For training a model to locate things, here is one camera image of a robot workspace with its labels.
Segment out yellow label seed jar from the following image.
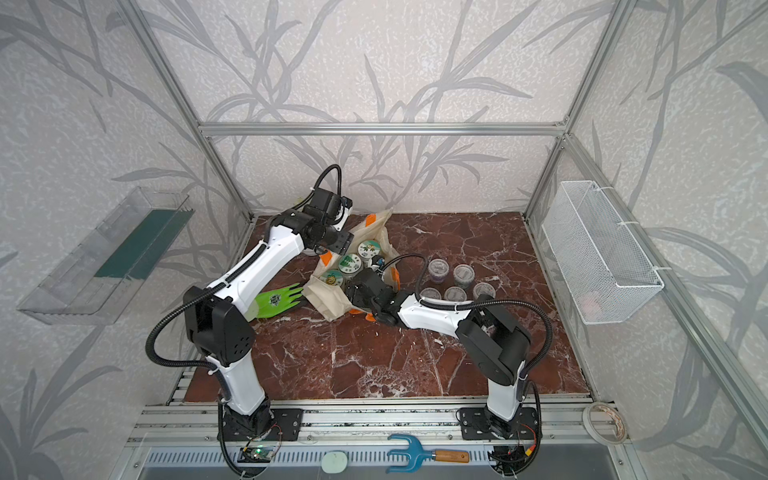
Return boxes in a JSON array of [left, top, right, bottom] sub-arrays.
[[322, 269, 345, 288]]

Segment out beige canvas bag orange handles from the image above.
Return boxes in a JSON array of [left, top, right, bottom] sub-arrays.
[[302, 209, 398, 321]]

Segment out clear seed jar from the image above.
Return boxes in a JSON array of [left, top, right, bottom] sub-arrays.
[[443, 286, 468, 302], [420, 287, 442, 300]]

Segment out purple label seed jar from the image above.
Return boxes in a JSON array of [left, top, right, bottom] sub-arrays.
[[427, 258, 451, 284]]

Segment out red label seed jar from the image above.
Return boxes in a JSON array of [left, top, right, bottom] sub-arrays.
[[472, 282, 496, 300]]

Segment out green tree label seed jar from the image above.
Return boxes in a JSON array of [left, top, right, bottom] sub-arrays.
[[338, 254, 363, 277]]

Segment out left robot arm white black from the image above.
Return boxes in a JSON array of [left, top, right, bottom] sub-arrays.
[[184, 207, 352, 419]]

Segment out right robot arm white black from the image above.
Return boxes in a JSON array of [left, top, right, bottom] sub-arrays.
[[344, 269, 541, 423]]

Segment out green black garden glove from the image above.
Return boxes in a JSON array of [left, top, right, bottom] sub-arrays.
[[253, 283, 304, 320]]

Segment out blue garden hand fork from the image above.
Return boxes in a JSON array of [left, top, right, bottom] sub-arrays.
[[386, 433, 470, 474]]

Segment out white oval button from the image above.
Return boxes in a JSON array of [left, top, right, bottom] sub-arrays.
[[321, 451, 349, 475]]

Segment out green circuit board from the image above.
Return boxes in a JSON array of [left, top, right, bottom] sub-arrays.
[[237, 446, 276, 464]]

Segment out right base wiring bundle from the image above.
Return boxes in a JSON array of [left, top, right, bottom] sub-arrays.
[[489, 377, 544, 476]]

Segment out tape roll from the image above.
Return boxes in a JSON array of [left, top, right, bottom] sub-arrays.
[[582, 402, 629, 446]]

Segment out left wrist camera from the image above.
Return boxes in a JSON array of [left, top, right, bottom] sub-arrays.
[[302, 188, 353, 231]]

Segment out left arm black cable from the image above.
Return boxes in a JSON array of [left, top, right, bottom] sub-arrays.
[[145, 164, 343, 370]]

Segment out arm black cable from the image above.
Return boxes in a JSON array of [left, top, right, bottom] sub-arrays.
[[145, 164, 343, 370], [381, 253, 554, 379]]

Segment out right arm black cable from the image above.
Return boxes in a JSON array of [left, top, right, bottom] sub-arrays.
[[381, 253, 554, 379]]

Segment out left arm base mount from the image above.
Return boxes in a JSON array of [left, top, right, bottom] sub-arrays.
[[218, 406, 304, 442]]

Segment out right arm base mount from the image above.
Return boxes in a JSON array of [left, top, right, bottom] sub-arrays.
[[457, 407, 541, 441]]

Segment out clear plastic wall shelf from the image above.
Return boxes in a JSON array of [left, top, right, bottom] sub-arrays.
[[18, 187, 194, 326]]

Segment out white wire mesh basket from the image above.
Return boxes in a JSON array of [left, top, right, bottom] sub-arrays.
[[542, 180, 664, 325]]

